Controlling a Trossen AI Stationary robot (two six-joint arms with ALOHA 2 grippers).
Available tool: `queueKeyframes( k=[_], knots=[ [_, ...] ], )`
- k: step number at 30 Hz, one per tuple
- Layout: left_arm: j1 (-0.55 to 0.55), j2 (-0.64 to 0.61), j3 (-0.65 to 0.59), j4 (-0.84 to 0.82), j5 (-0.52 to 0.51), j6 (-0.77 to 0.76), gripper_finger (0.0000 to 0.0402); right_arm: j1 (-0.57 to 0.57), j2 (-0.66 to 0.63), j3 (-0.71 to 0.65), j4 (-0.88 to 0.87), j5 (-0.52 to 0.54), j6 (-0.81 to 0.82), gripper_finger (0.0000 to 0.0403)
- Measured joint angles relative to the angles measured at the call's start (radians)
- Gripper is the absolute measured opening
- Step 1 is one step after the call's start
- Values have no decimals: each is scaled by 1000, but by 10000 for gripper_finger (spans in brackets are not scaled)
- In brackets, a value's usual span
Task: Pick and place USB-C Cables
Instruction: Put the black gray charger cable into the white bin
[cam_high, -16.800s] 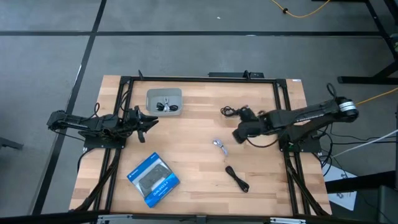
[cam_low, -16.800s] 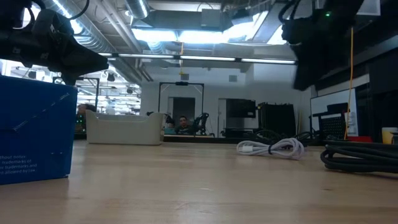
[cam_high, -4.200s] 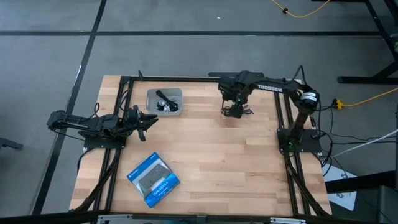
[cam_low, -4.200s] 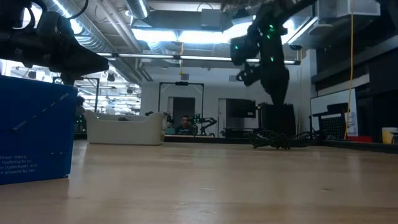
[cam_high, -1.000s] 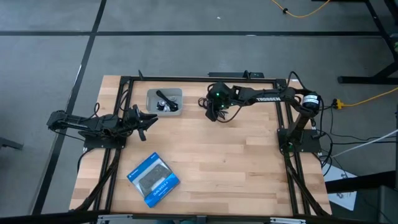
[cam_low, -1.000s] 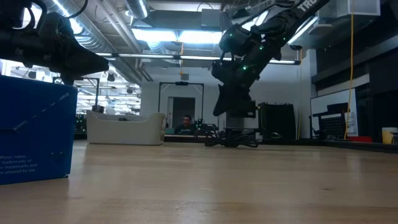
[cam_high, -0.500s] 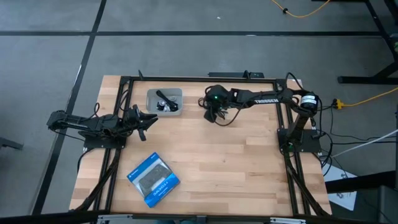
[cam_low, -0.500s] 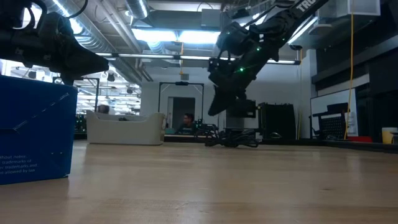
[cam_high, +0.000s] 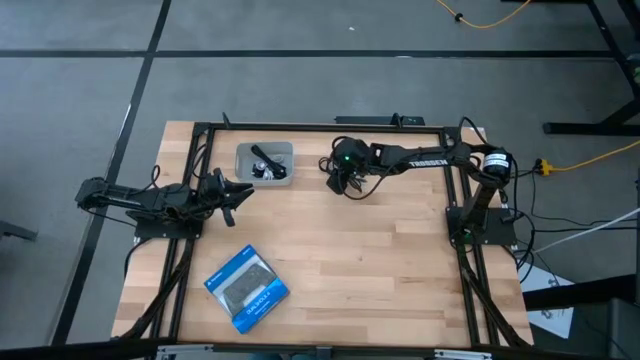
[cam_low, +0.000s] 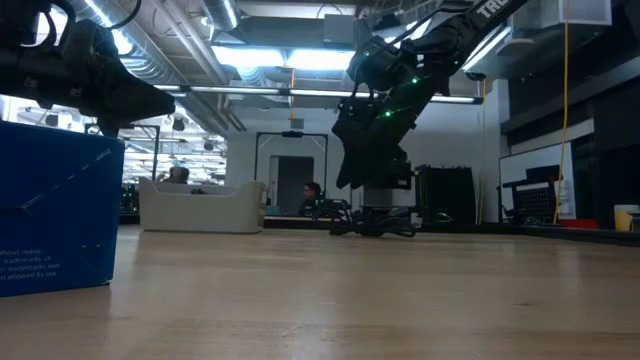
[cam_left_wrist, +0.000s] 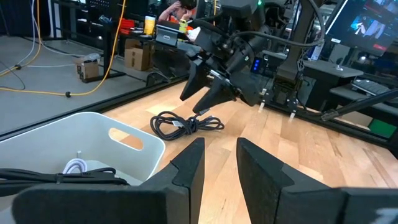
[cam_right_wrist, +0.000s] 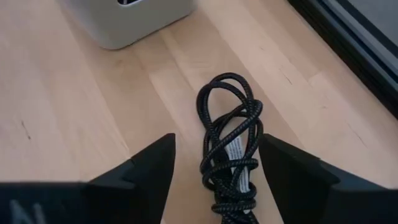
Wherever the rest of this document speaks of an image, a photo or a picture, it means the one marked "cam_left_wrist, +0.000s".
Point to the white plastic bin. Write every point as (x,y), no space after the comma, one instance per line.
(62,140)

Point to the computer monitor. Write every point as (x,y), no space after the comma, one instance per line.
(363,25)

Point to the person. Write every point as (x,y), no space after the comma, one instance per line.
(175,11)

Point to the red storage bins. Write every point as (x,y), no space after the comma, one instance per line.
(127,25)

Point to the black frame desk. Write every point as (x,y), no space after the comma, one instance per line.
(107,46)

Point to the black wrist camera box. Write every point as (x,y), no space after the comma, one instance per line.
(206,39)

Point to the black box with blue lights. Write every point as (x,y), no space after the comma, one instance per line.
(257,65)

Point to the black table frame rail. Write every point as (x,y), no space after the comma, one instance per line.
(93,105)

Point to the black keyboard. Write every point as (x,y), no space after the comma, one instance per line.
(370,87)

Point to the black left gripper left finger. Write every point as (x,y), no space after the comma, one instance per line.
(174,193)

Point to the small cardboard box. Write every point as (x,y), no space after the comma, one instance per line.
(88,69)

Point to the large cardboard box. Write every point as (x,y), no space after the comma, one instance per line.
(136,56)

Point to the yellow canister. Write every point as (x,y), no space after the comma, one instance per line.
(149,25)

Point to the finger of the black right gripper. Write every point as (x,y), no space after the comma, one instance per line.
(194,81)
(214,96)

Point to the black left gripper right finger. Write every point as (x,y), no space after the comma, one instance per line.
(273,193)

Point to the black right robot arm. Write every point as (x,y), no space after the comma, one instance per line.
(295,46)

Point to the green box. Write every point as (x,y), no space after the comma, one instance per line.
(382,128)

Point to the black rod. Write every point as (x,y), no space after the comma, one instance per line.
(357,105)

